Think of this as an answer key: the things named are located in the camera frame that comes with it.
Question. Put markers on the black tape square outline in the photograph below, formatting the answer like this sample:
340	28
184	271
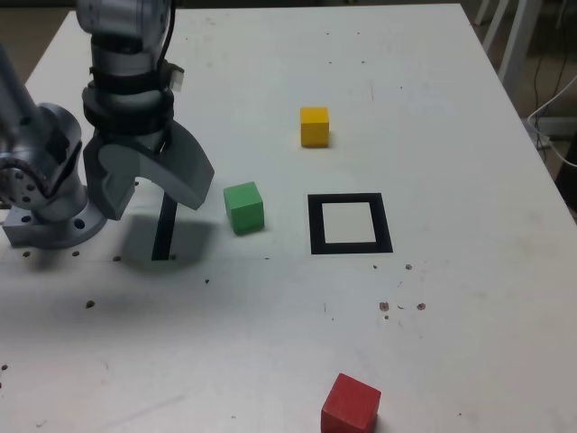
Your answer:
315	225

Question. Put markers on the yellow cube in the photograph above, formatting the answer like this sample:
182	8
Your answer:
314	131

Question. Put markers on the white furniture frame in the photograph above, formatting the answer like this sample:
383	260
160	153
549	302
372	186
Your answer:
518	36

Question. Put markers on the red cube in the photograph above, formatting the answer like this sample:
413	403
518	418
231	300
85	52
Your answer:
349	406

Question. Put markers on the black tape strip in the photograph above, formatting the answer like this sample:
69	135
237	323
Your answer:
162	234

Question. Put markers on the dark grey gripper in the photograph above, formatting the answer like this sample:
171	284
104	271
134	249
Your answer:
149	142

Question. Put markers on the green cube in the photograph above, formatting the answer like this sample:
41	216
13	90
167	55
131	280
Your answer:
245	212

